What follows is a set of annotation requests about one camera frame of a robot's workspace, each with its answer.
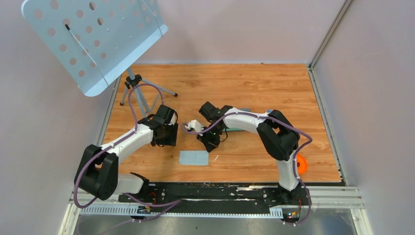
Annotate blue music stand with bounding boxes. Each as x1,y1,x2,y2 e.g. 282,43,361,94
21,0,168,97

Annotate light blue cleaning cloth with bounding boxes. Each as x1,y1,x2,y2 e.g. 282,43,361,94
179,150,209,166

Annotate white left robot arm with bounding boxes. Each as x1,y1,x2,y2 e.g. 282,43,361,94
74,104,178,202

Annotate orange tape dispenser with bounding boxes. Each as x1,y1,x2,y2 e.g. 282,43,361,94
296,153,308,175

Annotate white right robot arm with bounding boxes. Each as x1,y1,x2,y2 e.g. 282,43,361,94
186,102,300,205

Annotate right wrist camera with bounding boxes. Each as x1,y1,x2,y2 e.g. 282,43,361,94
184,120,204,133

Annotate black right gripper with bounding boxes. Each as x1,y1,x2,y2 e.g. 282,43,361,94
197,124,224,153

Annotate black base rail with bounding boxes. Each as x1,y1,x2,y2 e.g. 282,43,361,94
118,182,311,214

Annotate grey glasses case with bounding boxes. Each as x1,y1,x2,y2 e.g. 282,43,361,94
223,108,256,133

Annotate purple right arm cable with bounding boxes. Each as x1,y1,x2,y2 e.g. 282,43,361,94
181,112,314,226

